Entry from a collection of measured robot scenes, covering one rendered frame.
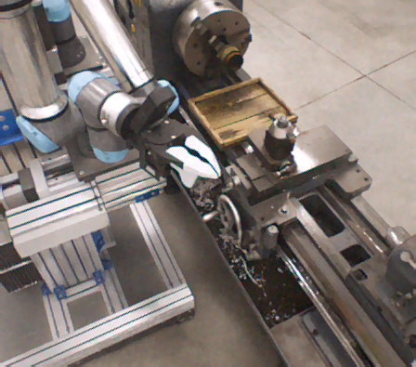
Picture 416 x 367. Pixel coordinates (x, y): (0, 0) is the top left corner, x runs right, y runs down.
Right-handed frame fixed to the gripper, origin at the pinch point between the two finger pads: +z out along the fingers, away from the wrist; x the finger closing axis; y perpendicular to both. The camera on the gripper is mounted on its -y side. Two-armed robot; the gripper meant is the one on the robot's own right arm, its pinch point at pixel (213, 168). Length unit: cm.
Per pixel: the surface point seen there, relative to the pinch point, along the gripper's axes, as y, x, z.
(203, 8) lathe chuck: 24, -86, -80
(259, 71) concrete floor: 129, -224, -135
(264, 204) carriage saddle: 61, -52, -16
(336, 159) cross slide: 51, -81, -7
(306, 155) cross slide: 51, -75, -15
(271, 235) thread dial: 65, -47, -7
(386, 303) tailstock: 58, -46, 32
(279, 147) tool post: 42, -60, -19
